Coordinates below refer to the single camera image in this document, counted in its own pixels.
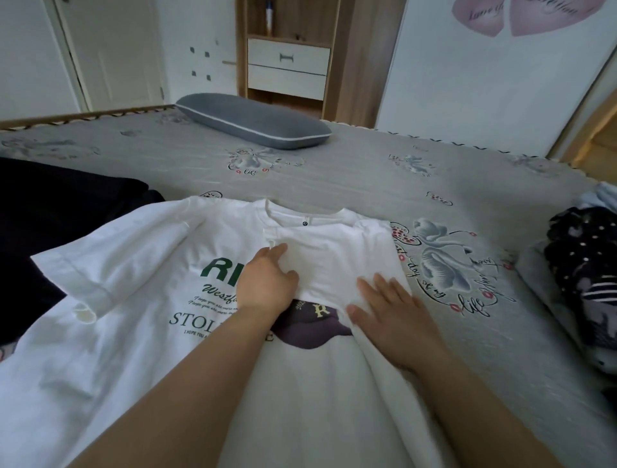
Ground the person's left hand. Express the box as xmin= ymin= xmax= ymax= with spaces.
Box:
xmin=236 ymin=243 xmax=300 ymax=322

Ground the person's right hand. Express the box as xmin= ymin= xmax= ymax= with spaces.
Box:
xmin=347 ymin=273 xmax=452 ymax=373

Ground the white printed t-shirt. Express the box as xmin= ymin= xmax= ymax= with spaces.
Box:
xmin=0 ymin=196 xmax=464 ymax=468

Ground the person's right forearm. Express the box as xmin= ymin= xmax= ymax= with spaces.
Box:
xmin=409 ymin=354 xmax=566 ymax=468

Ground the person's left forearm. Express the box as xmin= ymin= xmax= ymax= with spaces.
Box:
xmin=67 ymin=309 xmax=286 ymax=468

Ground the grey floral bed cover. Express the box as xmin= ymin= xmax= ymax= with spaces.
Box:
xmin=0 ymin=104 xmax=617 ymax=468

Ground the grey pillow with white piping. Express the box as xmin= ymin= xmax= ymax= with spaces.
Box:
xmin=174 ymin=93 xmax=334 ymax=150

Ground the plain white drawer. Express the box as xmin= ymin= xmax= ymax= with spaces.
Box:
xmin=247 ymin=64 xmax=329 ymax=101

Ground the black white-dotted garment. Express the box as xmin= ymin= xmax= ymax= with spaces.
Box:
xmin=544 ymin=206 xmax=617 ymax=373

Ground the wooden shelf cabinet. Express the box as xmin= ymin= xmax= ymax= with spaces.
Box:
xmin=235 ymin=0 xmax=407 ymax=129

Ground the light blue garment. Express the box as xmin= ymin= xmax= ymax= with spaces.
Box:
xmin=576 ymin=181 xmax=617 ymax=214

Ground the white door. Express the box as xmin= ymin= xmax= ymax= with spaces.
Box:
xmin=52 ymin=0 xmax=168 ymax=113

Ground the white drawer with dark handle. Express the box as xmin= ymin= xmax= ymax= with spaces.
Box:
xmin=247 ymin=38 xmax=332 ymax=77

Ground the wooden bed frame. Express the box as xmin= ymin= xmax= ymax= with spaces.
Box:
xmin=546 ymin=88 xmax=617 ymax=187

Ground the pink heart wall decal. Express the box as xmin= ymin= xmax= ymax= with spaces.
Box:
xmin=451 ymin=0 xmax=599 ymax=39

